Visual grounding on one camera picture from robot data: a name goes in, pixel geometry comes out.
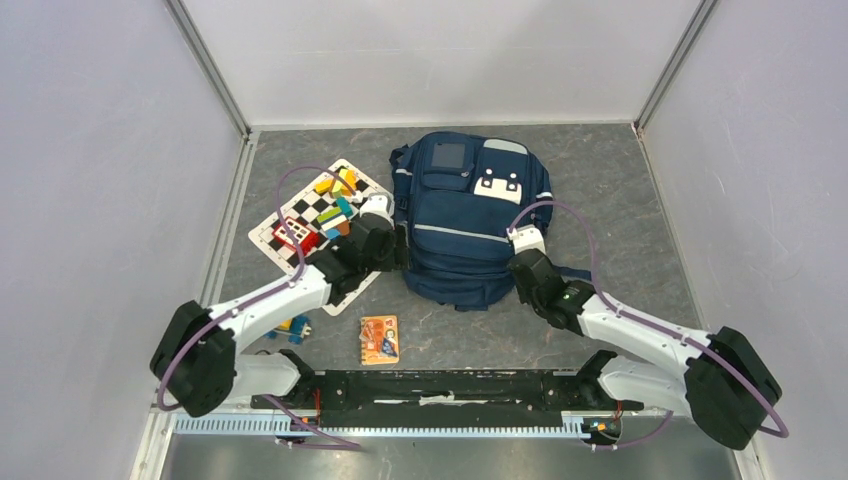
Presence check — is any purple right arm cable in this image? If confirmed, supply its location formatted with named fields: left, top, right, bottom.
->
left=506, top=200, right=791, bottom=453

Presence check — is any navy blue student backpack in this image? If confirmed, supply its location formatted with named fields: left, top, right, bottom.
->
left=389, top=131, right=554, bottom=311

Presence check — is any teal toy block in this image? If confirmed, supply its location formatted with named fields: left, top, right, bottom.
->
left=335, top=197, right=355, bottom=219

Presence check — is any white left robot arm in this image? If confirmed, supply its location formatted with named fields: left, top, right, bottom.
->
left=149, top=213, right=408, bottom=417

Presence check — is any orange yellow wedge block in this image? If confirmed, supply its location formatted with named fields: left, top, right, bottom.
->
left=329, top=168, right=357, bottom=198

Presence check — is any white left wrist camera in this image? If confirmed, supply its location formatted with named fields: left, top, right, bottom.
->
left=358, top=192, right=395, bottom=229

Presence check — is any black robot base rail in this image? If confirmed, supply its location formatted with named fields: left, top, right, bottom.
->
left=281, top=369, right=644, bottom=428

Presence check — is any orange brown toy block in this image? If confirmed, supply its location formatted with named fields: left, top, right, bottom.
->
left=334, top=220, right=351, bottom=236

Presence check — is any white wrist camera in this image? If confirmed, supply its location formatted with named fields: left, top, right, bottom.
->
left=358, top=192, right=395, bottom=229
left=507, top=225, right=546, bottom=255

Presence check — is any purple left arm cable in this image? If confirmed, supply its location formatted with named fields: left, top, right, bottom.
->
left=156, top=165, right=376, bottom=452

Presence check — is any black white chessboard mat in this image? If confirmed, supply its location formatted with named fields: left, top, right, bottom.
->
left=248, top=159, right=388, bottom=316

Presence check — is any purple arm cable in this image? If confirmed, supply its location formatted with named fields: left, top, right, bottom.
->
left=156, top=165, right=376, bottom=452
left=506, top=200, right=791, bottom=453

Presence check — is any orange spiral notebook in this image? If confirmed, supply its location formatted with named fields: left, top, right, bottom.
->
left=359, top=315, right=400, bottom=366

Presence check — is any yellow toy block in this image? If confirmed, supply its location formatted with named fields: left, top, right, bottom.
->
left=314, top=178, right=336, bottom=195

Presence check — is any red window toy block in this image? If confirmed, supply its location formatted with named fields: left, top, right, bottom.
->
left=272, top=216, right=322, bottom=254

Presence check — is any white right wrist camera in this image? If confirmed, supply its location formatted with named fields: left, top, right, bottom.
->
left=507, top=225, right=546, bottom=255

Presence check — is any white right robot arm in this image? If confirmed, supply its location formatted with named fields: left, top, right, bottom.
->
left=508, top=249, right=782, bottom=450

